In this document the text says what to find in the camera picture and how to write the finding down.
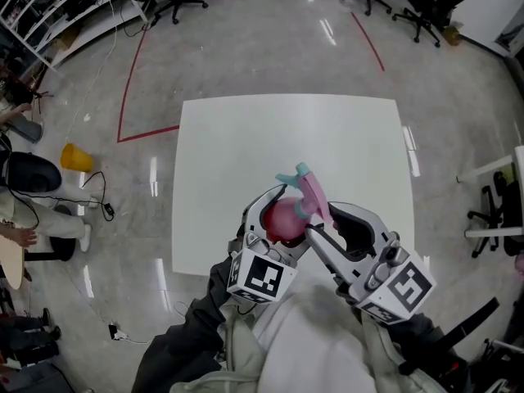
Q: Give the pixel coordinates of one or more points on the yellow plastic bin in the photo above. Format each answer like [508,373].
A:
[75,159]

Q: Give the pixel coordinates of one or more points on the wall poster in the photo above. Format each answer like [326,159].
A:
[511,35]

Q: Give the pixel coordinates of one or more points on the white shelving unit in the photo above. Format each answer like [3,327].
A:
[57,10]

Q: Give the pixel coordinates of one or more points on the person's white sweatshirt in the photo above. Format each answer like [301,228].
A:
[319,342]

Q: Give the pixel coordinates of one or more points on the person's pale green vest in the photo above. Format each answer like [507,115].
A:
[241,342]

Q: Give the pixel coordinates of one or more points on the person's left forearm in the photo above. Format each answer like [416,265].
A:
[188,338]

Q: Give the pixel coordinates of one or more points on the round wooden table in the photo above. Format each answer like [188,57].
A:
[10,264]

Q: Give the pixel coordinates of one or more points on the pink spray bottle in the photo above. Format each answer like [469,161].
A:
[284,221]
[315,197]

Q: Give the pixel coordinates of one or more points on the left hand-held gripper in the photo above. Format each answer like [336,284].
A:
[262,278]

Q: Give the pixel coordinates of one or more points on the cardboard box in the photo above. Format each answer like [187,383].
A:
[453,34]

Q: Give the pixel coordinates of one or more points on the white desk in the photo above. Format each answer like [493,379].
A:
[520,166]

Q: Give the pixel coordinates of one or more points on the black round stool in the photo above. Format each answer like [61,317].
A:
[61,249]

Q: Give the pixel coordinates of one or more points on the person's right forearm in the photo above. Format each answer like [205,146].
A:
[425,342]

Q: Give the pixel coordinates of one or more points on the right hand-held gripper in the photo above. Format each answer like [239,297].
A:
[401,289]

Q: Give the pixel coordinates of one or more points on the black office chair with headrest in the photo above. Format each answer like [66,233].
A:
[434,8]

